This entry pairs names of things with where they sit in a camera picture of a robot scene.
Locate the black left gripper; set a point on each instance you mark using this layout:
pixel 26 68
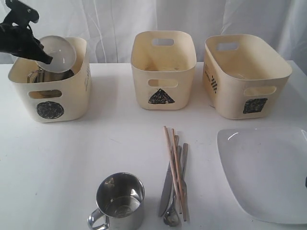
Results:
pixel 20 42

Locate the white plastic bowl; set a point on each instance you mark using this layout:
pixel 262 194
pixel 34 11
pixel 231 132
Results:
pixel 63 53

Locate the steel table knife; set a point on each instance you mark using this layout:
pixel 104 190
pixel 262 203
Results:
pixel 166 193

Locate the steel fork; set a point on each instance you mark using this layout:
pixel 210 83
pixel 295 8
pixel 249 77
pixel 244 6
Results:
pixel 184 186

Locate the steel spoon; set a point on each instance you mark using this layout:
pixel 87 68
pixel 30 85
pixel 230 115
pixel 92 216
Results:
pixel 171 217

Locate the cream bin circle mark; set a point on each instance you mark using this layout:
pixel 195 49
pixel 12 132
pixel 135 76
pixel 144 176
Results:
pixel 75 90

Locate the white backdrop curtain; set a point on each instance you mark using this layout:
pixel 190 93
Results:
pixel 110 26

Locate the cream bin triangle mark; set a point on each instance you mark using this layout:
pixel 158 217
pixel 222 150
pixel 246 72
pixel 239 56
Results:
pixel 163 65

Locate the cream bin square mark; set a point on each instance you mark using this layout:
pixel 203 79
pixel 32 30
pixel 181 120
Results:
pixel 243 75

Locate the white square plate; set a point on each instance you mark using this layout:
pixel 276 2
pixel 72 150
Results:
pixel 266 169

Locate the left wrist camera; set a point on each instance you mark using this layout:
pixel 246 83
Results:
pixel 20 13

